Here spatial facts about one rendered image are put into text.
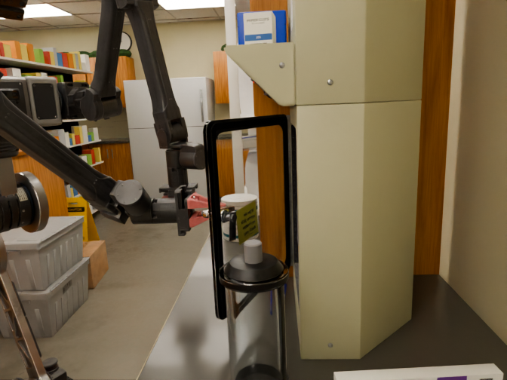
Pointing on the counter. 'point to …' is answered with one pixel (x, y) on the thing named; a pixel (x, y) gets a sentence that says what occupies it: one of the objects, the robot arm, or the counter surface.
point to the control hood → (269, 68)
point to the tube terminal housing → (355, 169)
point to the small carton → (259, 28)
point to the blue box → (275, 23)
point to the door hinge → (290, 189)
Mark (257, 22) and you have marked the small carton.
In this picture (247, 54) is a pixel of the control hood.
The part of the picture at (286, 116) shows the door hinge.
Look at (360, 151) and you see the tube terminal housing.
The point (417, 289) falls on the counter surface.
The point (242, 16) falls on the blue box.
